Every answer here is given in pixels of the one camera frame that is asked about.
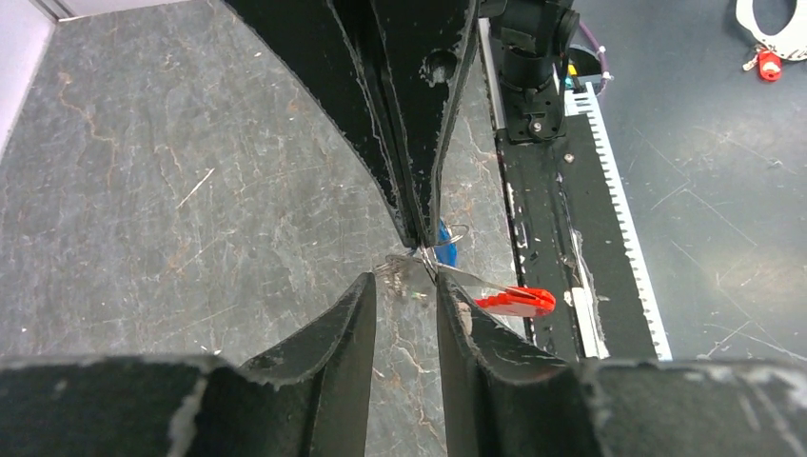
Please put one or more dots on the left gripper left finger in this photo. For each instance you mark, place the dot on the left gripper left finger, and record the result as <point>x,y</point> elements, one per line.
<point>306,396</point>

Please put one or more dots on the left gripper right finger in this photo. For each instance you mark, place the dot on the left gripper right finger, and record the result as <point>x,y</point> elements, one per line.
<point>505,397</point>

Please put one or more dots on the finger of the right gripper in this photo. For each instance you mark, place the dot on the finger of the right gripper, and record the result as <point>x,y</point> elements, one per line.
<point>412,60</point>
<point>310,39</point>

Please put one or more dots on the metal key holder red handle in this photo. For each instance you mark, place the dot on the metal key holder red handle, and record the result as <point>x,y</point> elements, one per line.
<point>497,299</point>

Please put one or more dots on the key with blue tag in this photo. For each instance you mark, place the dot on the key with blue tag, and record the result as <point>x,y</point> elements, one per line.
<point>446,251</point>

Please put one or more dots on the key with red tag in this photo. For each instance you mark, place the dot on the key with red tag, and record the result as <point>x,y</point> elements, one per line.
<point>766,63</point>

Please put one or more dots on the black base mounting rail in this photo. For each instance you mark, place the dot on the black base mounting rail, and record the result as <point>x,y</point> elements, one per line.
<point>572,233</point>

